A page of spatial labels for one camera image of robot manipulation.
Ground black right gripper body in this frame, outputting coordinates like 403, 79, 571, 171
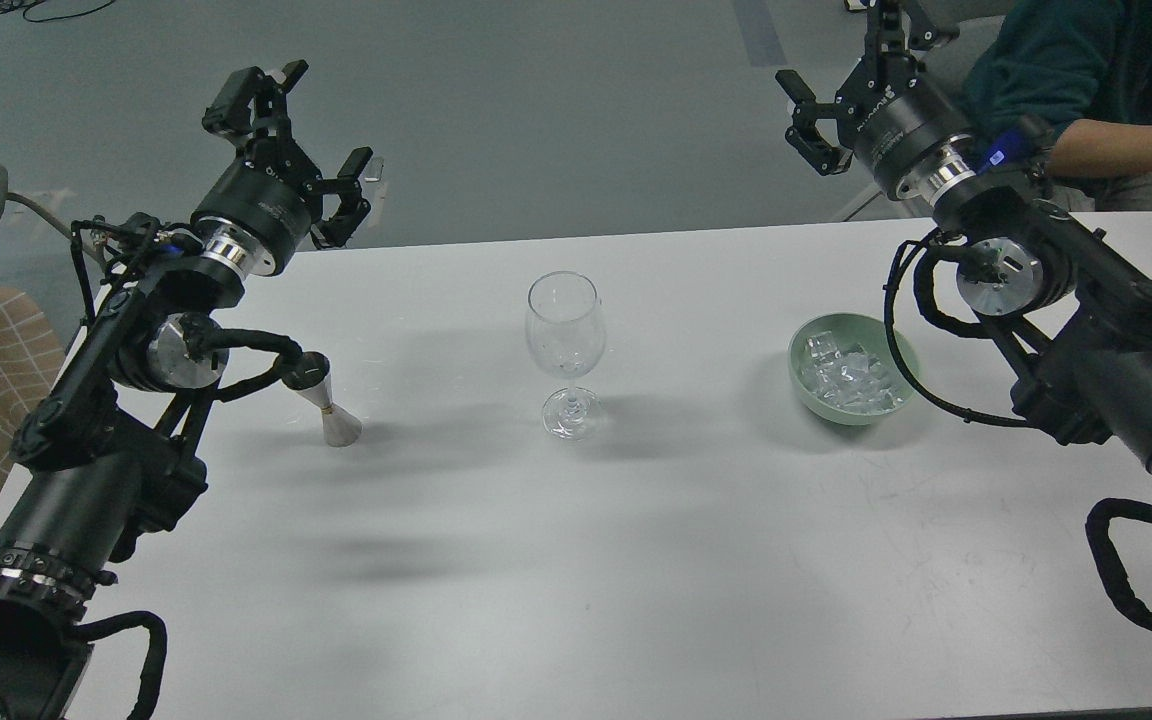
835, 55, 972, 200

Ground metal floor plate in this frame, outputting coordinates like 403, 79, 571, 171
358, 156, 385, 190

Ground pile of ice cubes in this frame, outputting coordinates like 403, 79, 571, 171
799, 331, 905, 415

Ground clear wine glass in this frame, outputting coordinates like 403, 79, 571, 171
525, 272, 607, 441

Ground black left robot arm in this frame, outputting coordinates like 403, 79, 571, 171
0, 60, 372, 719

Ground steel double jigger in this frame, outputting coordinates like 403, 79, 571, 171
282, 369, 362, 448

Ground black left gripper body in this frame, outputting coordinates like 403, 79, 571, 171
191, 136, 323, 275

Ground black floor cables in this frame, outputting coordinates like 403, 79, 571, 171
0, 0, 118, 43

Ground green bowl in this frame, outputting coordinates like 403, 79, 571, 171
786, 313, 918, 427

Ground person in teal shirt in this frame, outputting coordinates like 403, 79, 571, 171
963, 1, 1152, 211

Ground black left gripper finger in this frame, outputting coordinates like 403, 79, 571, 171
310, 147, 374, 250
202, 60, 308, 149

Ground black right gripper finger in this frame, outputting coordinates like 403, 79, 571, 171
774, 69, 855, 176
861, 1, 960, 76

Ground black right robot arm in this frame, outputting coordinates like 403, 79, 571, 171
776, 1, 1152, 632

